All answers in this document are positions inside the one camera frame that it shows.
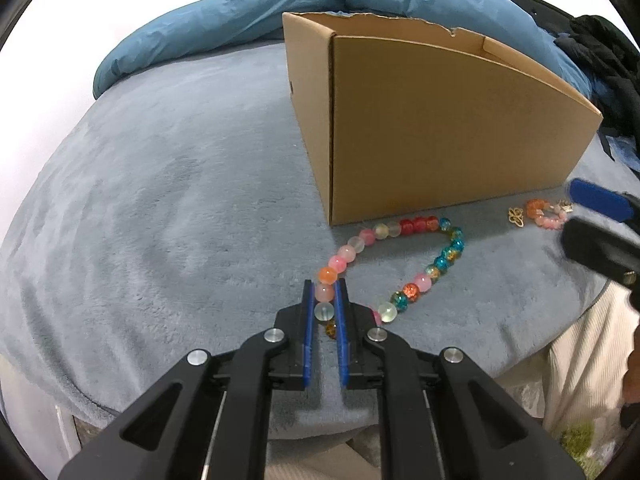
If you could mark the black clothing pile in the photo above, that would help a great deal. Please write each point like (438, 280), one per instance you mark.
(605, 55)

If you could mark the blue packet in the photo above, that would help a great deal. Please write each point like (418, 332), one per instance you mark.
(622, 150)

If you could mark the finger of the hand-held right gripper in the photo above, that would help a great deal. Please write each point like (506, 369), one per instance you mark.
(595, 250)
(597, 199)

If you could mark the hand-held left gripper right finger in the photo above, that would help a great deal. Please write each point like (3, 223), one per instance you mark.
(342, 325)

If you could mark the brown cardboard box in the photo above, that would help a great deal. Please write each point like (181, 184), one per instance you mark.
(425, 130)

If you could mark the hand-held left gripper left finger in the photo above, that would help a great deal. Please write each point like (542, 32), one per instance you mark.
(307, 325)

